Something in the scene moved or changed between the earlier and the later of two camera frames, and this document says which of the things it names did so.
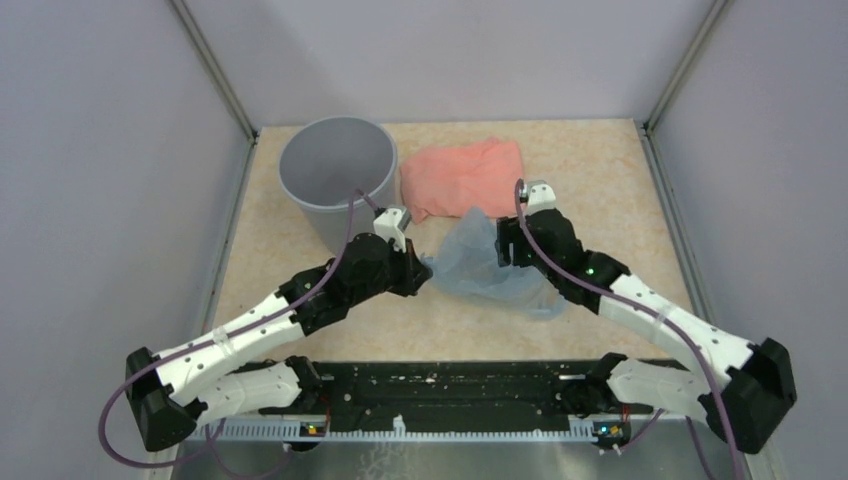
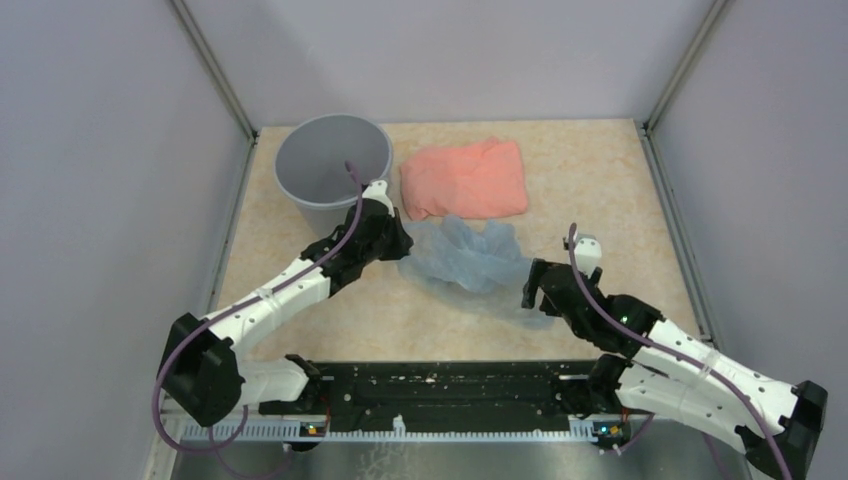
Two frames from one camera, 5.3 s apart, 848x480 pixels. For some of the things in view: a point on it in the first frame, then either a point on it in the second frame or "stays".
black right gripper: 509,230 to 531,287
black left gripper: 414,271 to 402,241
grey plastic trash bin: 325,162 stays
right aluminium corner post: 705,29 stays
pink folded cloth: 438,181 stays
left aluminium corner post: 193,29 stays
